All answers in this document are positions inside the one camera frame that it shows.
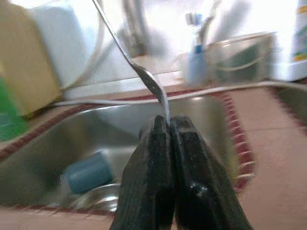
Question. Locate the metal spoon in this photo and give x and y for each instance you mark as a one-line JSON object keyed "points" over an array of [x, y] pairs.
{"points": [[149, 79]]}

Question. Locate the clear plastic container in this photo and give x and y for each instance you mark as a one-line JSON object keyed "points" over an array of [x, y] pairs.
{"points": [[242, 62]]}

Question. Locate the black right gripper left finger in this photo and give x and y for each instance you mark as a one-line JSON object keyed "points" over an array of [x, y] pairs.
{"points": [[144, 191]]}

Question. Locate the blue rabbit mug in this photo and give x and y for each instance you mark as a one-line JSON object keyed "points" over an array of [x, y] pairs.
{"points": [[88, 172]]}

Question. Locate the white detergent bottle yellow cap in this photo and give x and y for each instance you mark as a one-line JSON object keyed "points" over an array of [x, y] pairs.
{"points": [[299, 48]]}

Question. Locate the green liquid bottle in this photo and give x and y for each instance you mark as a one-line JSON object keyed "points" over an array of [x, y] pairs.
{"points": [[9, 115]]}

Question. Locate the stainless steel sink basin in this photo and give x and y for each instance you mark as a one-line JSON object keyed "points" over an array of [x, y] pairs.
{"points": [[72, 134]]}

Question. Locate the beige water ioniser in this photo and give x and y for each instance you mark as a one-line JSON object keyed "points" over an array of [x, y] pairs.
{"points": [[28, 72]]}

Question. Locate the chrome wall tap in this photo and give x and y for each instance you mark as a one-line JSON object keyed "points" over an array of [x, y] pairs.
{"points": [[134, 28]]}

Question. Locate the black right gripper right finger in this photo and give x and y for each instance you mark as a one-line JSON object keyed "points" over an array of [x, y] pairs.
{"points": [[204, 191]]}

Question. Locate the steel plate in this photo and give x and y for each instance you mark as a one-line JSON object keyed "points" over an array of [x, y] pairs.
{"points": [[100, 198]]}

